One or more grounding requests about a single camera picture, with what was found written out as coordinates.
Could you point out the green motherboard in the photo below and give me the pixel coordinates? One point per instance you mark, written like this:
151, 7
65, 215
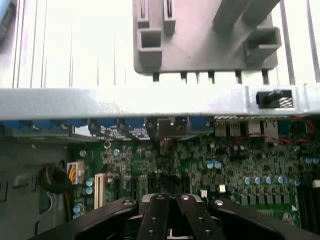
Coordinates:
197, 155

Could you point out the long black expansion slot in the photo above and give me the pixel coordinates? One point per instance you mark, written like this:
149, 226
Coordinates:
117, 187
185, 186
134, 186

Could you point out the gray metal PC case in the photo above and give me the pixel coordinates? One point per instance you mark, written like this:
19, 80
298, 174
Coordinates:
125, 100

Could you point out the silver rear port block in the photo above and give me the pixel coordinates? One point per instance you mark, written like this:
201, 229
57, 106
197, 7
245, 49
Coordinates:
230, 128
262, 130

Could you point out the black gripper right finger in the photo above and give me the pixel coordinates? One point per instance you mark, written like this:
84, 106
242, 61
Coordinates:
197, 222

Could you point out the black intrusion switch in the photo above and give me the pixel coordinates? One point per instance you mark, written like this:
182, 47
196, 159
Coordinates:
273, 99

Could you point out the blue plastic object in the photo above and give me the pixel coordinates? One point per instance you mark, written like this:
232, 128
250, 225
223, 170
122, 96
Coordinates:
5, 15

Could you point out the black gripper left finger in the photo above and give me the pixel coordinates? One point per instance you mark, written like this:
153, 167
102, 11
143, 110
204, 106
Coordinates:
152, 220

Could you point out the white PCI expansion slot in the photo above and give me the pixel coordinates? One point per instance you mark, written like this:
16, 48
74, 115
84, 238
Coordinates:
99, 192

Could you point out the gray plastic parts rack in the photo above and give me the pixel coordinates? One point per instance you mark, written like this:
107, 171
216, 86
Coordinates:
200, 57

